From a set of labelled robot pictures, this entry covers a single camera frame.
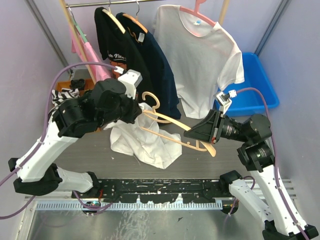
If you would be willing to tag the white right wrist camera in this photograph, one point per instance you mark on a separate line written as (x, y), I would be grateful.
(224, 100)

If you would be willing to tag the wooden hanger under navy shirt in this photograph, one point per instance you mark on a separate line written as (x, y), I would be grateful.
(135, 19)

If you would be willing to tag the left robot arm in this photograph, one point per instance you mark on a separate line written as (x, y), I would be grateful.
(110, 100)

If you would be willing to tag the black printed t-shirt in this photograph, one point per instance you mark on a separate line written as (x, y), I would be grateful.
(120, 50)

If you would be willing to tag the black white striped cloth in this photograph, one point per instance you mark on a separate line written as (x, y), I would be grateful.
(59, 97)

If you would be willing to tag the black belt roll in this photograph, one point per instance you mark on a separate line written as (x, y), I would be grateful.
(79, 84)

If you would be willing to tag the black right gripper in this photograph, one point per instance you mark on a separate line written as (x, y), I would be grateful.
(209, 128)

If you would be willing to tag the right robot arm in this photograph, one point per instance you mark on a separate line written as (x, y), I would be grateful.
(276, 213)

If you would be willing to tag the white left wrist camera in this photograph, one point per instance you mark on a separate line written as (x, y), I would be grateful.
(131, 80)

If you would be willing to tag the orange wooden organizer tray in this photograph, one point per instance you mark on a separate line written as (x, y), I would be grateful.
(89, 85)

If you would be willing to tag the white hanging t-shirt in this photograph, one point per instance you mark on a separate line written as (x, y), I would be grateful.
(204, 58)

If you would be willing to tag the pink plastic hanger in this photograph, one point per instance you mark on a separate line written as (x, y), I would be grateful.
(195, 12)

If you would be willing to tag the green hanger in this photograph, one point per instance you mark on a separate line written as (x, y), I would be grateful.
(82, 35)

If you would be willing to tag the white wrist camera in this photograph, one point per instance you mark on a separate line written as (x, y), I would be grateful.
(224, 100)
(131, 80)

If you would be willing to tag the wooden hanger under black shirt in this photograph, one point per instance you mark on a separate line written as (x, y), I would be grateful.
(114, 19)

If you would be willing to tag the wooden clothes rack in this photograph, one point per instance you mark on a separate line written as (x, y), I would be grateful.
(68, 14)

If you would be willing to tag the pink t-shirt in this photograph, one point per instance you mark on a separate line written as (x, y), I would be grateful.
(87, 54)

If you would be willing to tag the perforated metal cable tray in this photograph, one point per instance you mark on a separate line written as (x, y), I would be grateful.
(72, 205)

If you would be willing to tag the white t-shirt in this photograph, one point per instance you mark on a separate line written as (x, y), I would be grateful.
(204, 58)
(142, 141)

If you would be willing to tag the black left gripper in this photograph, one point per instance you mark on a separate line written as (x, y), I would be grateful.
(136, 110)

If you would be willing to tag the navy blue t-shirt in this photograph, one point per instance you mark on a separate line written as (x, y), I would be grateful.
(161, 74)

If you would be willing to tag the blue plastic bin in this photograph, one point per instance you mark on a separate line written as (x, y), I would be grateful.
(249, 102)

